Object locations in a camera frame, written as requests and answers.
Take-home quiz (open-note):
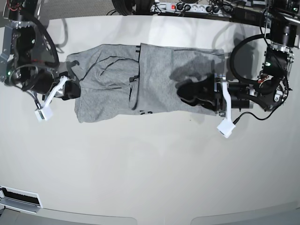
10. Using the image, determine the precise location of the white slotted bracket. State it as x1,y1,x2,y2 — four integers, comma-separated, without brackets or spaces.
0,186,43,214

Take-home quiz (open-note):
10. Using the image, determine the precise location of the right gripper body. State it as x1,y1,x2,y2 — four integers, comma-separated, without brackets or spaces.
28,70,70,95

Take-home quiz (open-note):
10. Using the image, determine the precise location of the white power strip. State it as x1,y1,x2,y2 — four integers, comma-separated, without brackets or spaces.
150,1,233,16

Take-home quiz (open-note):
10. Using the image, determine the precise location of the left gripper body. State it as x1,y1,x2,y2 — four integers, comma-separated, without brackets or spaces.
213,73,255,117

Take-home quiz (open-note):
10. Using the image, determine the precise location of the black wheel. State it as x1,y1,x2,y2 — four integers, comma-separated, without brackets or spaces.
112,0,154,16

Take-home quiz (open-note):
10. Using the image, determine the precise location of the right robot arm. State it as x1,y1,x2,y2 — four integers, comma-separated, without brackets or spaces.
0,0,81,100

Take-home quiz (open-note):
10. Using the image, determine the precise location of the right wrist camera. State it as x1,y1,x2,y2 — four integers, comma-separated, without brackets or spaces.
34,106,53,121

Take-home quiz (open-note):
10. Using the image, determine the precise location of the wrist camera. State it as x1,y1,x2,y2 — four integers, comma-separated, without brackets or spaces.
34,106,53,121
217,118,236,138

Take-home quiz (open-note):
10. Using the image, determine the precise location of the grey t-shirt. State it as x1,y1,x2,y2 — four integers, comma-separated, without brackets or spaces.
66,44,225,123

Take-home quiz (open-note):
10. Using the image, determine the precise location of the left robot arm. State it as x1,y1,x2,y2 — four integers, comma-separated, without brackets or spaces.
174,0,300,116

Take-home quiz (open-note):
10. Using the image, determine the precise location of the black power adapter box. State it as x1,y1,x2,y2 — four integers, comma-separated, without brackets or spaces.
230,7,263,26

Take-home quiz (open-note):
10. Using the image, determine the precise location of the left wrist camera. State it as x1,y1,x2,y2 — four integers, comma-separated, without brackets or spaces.
217,118,236,138

